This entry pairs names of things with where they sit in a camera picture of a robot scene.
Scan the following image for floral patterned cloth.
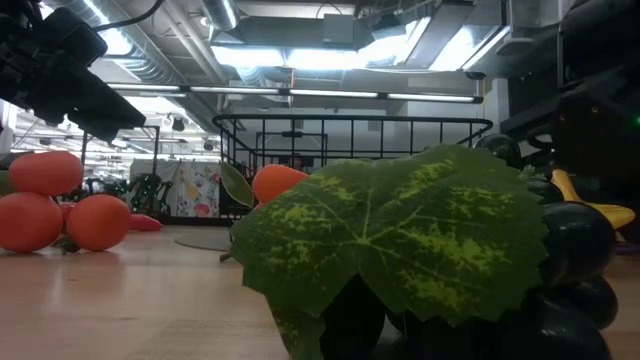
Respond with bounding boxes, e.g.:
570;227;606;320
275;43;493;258
177;160;222;219

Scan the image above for yellow star fruit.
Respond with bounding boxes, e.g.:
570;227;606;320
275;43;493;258
549;168;637;231

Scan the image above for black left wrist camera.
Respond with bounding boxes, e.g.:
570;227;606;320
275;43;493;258
37;5;109;69

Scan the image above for person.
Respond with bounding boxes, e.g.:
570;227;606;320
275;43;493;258
287;153;315;174

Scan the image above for orange tangerine cluster with leaves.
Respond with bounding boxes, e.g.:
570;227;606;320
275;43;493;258
0;149;134;254
219;160;310;211

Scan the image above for black wire basket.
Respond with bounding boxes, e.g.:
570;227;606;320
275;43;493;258
212;113;495;221

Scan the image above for round silver air duct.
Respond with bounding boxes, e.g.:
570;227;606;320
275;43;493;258
201;0;242;32

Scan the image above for large silver air duct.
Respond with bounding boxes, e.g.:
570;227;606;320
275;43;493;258
44;0;226;86

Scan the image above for grey round mat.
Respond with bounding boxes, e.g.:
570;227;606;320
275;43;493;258
173;228;235;253

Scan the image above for dark grape bunch with leaf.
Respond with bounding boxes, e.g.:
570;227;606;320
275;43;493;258
229;133;621;360

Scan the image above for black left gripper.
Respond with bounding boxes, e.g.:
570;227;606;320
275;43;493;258
0;0;147;144

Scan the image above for pale green artificial plant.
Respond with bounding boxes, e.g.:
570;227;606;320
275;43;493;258
517;163;546;182

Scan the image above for dark background monitor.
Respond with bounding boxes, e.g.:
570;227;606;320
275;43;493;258
0;151;31;171

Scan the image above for long ceiling light bar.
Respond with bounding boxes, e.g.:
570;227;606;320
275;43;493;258
107;81;485;105

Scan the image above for background robot arms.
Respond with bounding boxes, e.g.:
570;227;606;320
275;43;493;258
82;172;175;217

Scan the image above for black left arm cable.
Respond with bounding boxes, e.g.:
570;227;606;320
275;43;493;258
92;0;165;32

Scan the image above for black background rig frame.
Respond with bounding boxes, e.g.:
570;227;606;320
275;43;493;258
81;124;162;221

